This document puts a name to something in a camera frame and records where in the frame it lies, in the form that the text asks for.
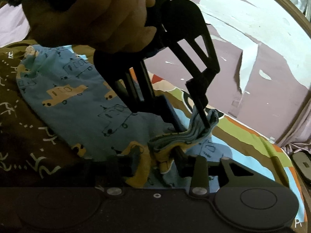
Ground pink satin curtain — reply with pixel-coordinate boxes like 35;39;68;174
267;97;311;156
0;2;33;47

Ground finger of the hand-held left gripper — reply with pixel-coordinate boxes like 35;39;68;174
102;58;185;134
170;24;221;129

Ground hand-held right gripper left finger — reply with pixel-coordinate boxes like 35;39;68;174
92;148;143;197

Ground brown printed bed sheet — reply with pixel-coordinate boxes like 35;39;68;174
0;41;307;229

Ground wooden frame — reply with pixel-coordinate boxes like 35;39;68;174
248;0;311;45

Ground dark flat scale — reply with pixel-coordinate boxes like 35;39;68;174
290;152;311;185

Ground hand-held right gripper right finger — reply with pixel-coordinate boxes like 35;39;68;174
174;149;256;197

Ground blue car-print pants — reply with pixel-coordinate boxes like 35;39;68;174
16;45;234;190

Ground person's left hand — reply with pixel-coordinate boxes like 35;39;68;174
21;0;157;54

